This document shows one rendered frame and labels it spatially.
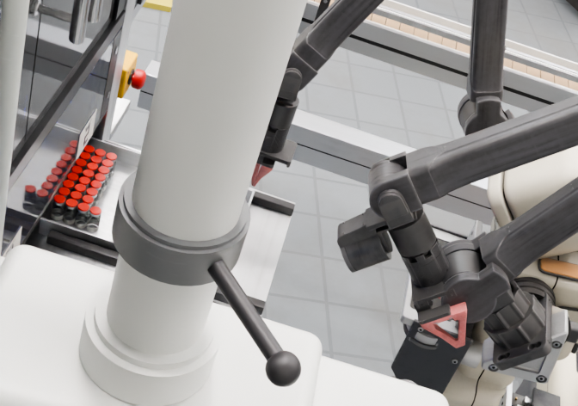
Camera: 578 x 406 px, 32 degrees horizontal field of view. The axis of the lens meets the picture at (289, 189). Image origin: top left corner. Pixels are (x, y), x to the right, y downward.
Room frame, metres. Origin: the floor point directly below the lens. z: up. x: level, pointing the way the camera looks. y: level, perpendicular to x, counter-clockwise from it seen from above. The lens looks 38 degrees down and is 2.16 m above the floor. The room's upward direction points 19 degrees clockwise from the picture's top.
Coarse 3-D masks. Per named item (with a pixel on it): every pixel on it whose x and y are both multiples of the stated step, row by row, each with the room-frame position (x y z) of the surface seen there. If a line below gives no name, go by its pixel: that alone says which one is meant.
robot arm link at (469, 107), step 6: (468, 102) 1.54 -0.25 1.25; (474, 102) 1.53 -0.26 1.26; (462, 108) 1.54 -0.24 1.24; (468, 108) 1.52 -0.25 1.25; (474, 108) 1.51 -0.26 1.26; (462, 114) 1.52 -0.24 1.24; (468, 114) 1.50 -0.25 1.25; (504, 114) 1.52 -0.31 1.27; (510, 114) 1.53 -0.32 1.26; (462, 120) 1.51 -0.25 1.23; (462, 126) 1.51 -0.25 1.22
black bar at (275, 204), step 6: (114, 144) 1.54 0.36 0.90; (132, 150) 1.54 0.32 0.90; (258, 192) 1.54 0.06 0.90; (258, 198) 1.53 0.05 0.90; (264, 198) 1.53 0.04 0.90; (270, 198) 1.54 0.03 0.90; (276, 198) 1.54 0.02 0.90; (258, 204) 1.53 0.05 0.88; (264, 204) 1.53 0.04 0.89; (270, 204) 1.53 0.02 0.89; (276, 204) 1.53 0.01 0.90; (282, 204) 1.53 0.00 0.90; (288, 204) 1.54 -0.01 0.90; (294, 204) 1.55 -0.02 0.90; (276, 210) 1.53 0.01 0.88; (282, 210) 1.53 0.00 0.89; (288, 210) 1.53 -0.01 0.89
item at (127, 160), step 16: (96, 144) 1.51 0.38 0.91; (112, 144) 1.52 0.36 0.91; (128, 160) 1.52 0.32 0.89; (112, 176) 1.46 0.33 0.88; (112, 192) 1.42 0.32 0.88; (112, 208) 1.38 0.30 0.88; (48, 224) 1.26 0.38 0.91; (64, 224) 1.30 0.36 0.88; (112, 224) 1.34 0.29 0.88; (96, 240) 1.26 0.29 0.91; (112, 240) 1.30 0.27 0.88
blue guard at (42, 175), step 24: (96, 72) 1.39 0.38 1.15; (96, 96) 1.42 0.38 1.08; (72, 120) 1.29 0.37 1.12; (96, 120) 1.45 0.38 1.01; (48, 144) 1.17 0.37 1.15; (72, 144) 1.31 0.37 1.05; (48, 168) 1.19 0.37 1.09; (24, 192) 1.09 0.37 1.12; (48, 192) 1.21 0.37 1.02; (24, 216) 1.10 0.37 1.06
